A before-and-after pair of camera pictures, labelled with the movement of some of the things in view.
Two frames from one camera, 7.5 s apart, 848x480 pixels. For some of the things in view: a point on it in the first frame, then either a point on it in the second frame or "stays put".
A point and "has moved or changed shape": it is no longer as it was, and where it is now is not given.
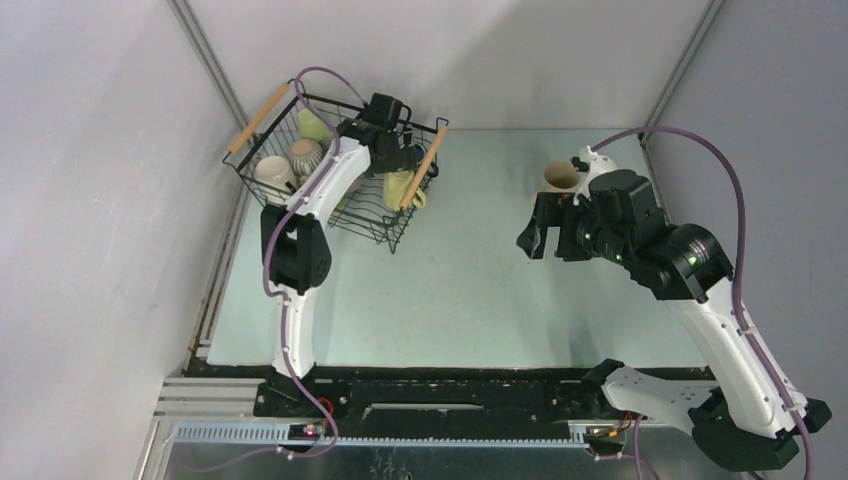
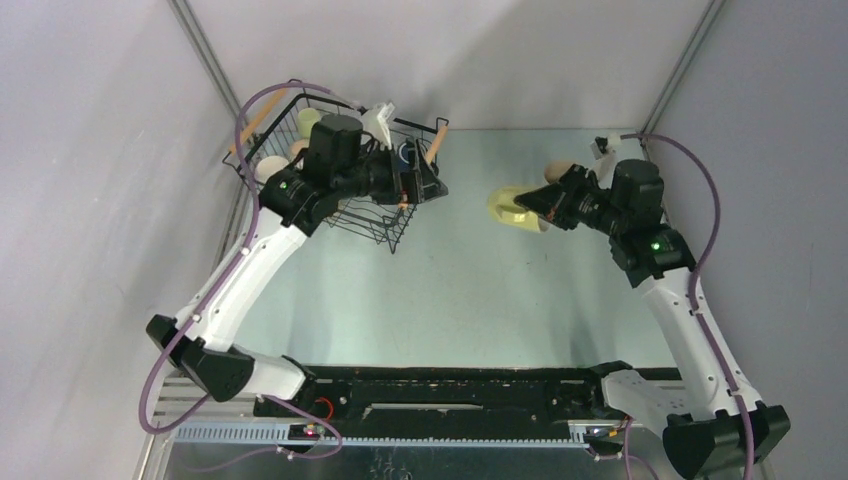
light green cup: [311, 126] stays put
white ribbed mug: [271, 173] stays put
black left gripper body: [395, 159] → [381, 180]
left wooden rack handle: [252, 126] stays put
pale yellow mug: [395, 187] has moved or changed shape
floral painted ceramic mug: [558, 175] stays put
